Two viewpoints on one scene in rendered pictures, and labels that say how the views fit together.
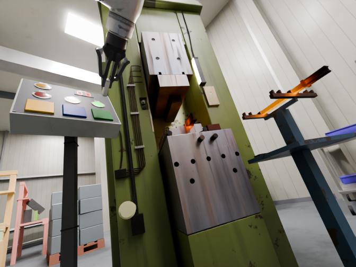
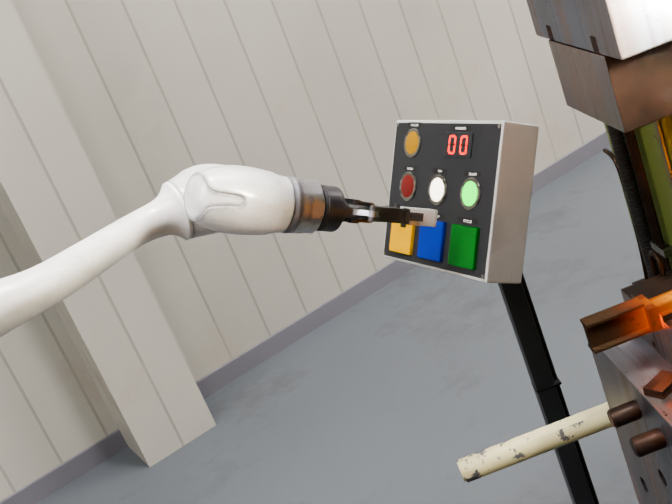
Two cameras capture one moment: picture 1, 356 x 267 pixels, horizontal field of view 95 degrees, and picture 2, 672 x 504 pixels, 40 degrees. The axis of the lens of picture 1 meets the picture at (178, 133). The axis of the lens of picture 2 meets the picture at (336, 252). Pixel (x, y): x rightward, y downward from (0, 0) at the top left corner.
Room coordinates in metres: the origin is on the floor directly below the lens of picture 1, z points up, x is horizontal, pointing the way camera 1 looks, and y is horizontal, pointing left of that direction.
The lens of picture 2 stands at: (0.89, -1.23, 1.62)
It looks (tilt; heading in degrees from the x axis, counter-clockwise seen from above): 19 degrees down; 109
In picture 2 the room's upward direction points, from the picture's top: 22 degrees counter-clockwise
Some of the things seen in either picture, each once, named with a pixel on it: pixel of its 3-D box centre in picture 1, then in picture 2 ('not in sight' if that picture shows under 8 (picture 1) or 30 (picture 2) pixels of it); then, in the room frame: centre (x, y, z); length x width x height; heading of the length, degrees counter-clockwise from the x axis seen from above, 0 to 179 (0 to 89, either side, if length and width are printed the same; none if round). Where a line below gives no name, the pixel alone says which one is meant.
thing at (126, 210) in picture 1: (130, 208); (571, 429); (0.68, 0.25, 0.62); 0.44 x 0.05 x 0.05; 18
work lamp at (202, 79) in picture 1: (190, 42); not in sight; (1.08, -0.29, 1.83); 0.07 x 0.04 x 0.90; 108
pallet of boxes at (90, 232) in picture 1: (74, 220); not in sight; (3.94, 2.73, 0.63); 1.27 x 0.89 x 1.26; 42
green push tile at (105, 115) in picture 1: (101, 115); (465, 246); (0.60, 0.30, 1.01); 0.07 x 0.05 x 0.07; 133
